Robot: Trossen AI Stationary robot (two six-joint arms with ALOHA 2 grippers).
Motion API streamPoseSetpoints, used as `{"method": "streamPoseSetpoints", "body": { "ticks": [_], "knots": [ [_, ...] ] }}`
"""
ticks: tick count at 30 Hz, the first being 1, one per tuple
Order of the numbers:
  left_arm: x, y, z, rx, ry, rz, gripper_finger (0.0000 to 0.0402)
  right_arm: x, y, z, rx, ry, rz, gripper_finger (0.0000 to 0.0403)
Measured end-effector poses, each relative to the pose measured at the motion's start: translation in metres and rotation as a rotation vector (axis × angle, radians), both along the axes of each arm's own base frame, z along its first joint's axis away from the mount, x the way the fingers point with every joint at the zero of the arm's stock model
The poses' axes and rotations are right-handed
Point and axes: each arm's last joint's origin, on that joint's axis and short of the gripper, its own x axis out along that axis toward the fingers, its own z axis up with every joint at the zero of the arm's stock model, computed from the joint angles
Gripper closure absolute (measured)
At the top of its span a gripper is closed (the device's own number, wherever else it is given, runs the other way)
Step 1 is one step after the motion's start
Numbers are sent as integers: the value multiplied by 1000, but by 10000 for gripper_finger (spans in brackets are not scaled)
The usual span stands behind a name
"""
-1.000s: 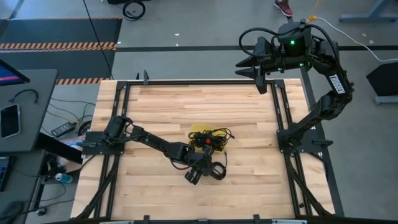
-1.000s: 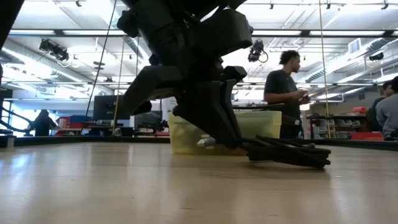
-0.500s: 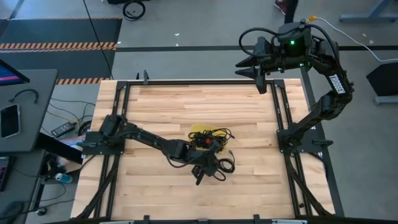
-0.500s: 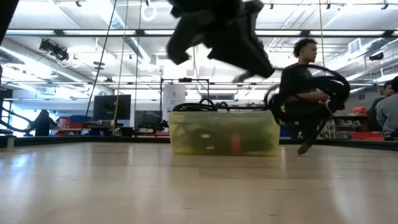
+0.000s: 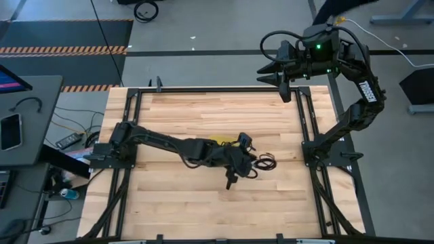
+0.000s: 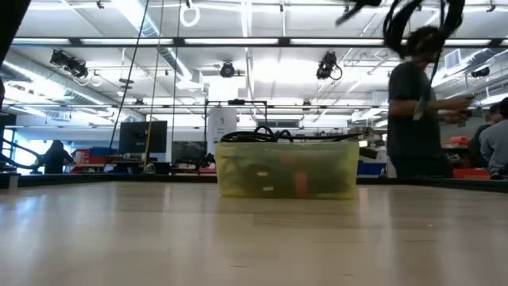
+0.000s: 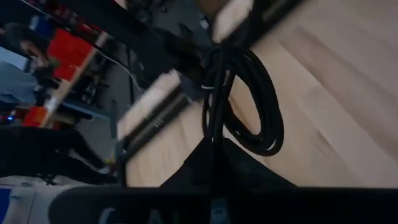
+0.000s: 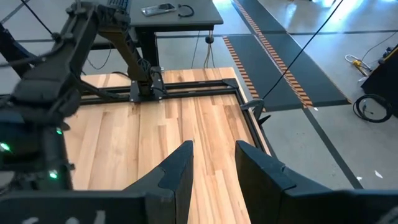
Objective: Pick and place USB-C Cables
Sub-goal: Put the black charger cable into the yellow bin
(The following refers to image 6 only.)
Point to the black overhead camera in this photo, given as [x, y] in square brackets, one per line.
[326, 65]

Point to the black aluminium rig frame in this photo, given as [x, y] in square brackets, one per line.
[119, 179]

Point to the blue storage bins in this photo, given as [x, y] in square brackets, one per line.
[371, 167]

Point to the black monitor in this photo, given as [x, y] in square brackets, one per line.
[143, 137]

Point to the round black ceiling device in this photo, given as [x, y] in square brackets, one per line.
[227, 70]

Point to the person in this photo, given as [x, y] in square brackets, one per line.
[55, 159]
[476, 147]
[412, 119]
[496, 147]

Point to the red storage bin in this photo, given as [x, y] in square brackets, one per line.
[459, 140]

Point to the overhead light bar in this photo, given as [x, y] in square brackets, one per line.
[283, 41]

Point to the yellow translucent plastic bin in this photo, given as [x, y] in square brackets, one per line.
[337, 175]

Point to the black ceiling camera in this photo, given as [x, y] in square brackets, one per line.
[69, 63]
[480, 72]

